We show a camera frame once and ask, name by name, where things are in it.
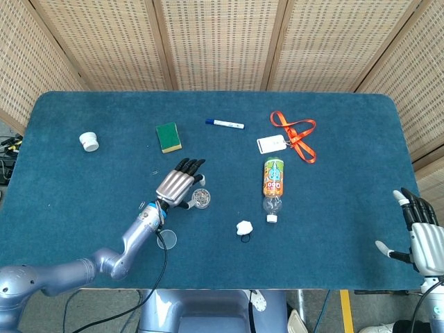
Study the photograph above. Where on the paper clip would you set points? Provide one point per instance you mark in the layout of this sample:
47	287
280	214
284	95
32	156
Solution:
142	205
155	172

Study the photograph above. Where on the green and yellow sponge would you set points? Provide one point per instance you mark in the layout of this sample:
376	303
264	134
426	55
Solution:
168	136

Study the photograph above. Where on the clear badge card holder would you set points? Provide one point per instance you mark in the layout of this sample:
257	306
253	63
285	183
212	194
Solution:
270	144

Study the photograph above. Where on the blue capped whiteboard marker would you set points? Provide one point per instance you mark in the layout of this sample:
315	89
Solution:
227	123

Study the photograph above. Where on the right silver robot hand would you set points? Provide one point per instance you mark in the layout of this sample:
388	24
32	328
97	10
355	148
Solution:
426	243

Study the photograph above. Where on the clear round plastic lid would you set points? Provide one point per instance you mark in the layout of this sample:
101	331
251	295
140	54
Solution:
171	239

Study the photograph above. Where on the metal table leg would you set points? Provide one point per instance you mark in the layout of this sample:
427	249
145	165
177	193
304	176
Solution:
301	305

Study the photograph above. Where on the woven folding screen panel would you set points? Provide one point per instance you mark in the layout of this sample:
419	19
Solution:
31	62
340	41
222	41
416	90
111	45

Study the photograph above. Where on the white perforated bracket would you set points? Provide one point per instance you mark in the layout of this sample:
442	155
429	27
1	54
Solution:
258	301

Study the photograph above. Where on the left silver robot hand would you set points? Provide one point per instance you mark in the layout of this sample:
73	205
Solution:
173	187

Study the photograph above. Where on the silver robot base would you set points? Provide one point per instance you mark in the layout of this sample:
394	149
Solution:
208	312

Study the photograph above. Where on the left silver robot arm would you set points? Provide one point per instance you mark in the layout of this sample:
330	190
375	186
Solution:
135	236

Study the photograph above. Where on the clear round container of clips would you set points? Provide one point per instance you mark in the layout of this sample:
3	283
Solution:
203	199

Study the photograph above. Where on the orange label plastic bottle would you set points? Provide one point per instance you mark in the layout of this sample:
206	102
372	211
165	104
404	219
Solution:
274	180

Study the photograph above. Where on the white crumpled lump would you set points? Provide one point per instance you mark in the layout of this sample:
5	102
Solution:
244	227

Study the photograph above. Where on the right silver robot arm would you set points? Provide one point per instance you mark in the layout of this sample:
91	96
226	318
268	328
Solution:
437	308

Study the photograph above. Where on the white plastic jar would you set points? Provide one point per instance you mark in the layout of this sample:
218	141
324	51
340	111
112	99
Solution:
89	141

